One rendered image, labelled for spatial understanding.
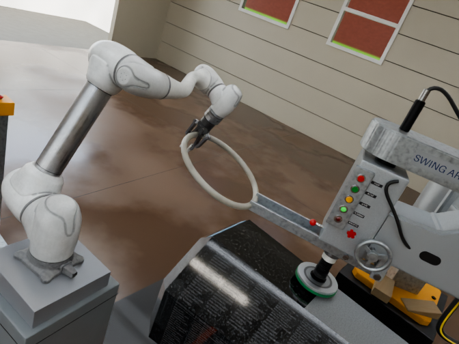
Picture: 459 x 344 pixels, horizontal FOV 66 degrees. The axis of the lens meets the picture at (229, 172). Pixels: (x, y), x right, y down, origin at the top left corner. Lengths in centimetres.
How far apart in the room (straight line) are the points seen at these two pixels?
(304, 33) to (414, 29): 210
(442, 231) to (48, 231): 148
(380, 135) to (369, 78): 624
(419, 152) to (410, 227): 32
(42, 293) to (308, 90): 719
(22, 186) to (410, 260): 156
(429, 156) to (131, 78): 112
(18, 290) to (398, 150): 146
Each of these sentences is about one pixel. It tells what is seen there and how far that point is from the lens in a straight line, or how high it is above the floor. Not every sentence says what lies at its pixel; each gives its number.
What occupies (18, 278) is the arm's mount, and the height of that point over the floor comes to 89.
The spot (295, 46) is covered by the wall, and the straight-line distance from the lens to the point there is 821.
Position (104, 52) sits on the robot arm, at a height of 165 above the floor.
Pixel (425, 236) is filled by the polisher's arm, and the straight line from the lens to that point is 166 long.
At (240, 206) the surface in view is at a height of 116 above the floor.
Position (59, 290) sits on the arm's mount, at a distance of 146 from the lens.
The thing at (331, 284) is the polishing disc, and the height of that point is 93.
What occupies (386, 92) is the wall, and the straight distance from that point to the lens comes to 768.
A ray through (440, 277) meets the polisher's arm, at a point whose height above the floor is 127.
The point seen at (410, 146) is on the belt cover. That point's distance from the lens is 152.
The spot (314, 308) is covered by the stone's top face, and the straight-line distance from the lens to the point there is 180.
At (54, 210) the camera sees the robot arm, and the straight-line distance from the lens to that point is 135.
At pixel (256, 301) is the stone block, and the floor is 79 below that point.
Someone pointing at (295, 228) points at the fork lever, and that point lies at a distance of 172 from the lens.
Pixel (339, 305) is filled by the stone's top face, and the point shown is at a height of 87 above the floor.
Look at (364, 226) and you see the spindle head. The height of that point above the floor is 133.
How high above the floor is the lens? 195
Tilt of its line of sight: 24 degrees down
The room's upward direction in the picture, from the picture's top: 21 degrees clockwise
